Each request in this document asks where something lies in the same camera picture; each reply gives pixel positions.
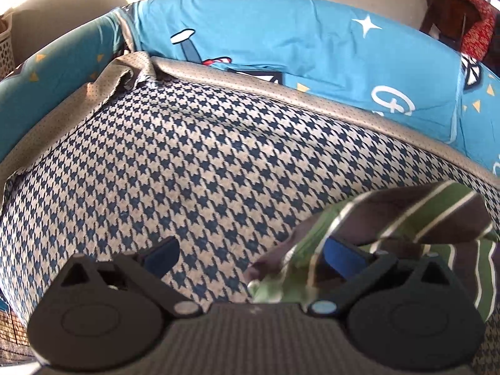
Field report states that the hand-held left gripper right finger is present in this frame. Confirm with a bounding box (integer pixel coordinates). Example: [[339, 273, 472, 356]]
[[307, 237, 464, 318]]

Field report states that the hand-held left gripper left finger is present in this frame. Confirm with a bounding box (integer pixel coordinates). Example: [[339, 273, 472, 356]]
[[58, 237, 204, 319]]

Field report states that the green brown striped t-shirt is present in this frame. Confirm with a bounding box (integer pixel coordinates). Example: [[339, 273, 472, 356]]
[[246, 181, 500, 321]]

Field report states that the houndstooth sofa seat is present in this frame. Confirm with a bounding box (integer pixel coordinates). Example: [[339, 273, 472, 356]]
[[0, 52, 500, 362]]

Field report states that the blue script print sofa cushion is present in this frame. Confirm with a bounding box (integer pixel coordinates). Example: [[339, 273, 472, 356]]
[[456, 52, 500, 178]]

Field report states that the blue star print sofa cushion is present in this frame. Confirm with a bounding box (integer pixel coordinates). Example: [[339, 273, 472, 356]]
[[124, 0, 466, 142]]

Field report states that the white woven basket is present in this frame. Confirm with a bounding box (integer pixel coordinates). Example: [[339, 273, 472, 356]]
[[0, 12, 17, 81]]

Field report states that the red floral cloth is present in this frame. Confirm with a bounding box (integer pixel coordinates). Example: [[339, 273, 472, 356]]
[[423, 0, 498, 62]]

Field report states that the dark wooden chair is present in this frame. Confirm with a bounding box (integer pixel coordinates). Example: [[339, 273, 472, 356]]
[[419, 0, 484, 53]]

